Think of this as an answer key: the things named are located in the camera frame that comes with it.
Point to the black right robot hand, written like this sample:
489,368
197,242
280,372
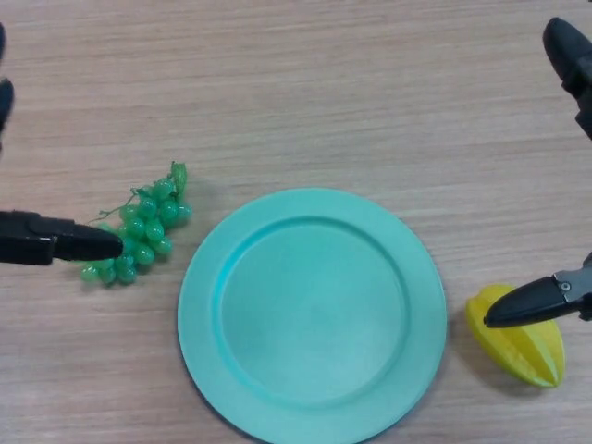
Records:
527,305

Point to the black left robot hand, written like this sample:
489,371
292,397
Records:
69,240

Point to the green grape bunch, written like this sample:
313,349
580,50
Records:
152,231

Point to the teal round plate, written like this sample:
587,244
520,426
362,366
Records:
310,314

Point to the yellow starfruit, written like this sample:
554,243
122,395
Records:
527,351

